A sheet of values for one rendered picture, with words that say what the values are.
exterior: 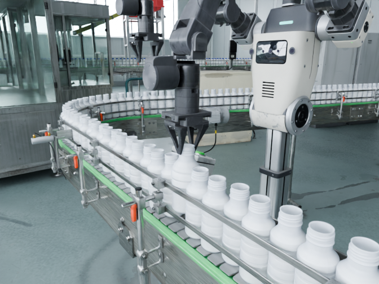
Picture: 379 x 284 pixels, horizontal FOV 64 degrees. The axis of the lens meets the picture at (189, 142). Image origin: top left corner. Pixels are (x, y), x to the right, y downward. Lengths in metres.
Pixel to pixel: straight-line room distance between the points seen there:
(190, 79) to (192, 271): 0.42
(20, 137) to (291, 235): 3.46
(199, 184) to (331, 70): 6.16
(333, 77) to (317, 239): 6.34
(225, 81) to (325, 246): 4.49
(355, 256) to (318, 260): 0.05
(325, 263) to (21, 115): 3.49
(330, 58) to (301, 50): 5.50
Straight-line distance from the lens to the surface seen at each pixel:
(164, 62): 0.63
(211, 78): 4.79
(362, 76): 7.31
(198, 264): 0.69
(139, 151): 0.90
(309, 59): 1.23
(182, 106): 0.67
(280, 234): 0.54
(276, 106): 1.22
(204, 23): 0.68
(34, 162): 3.86
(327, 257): 0.51
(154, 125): 2.24
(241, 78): 5.02
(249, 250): 0.58
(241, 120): 2.50
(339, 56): 6.82
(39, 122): 3.77
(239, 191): 0.58
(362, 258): 0.48
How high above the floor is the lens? 1.41
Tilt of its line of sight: 16 degrees down
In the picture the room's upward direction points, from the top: straight up
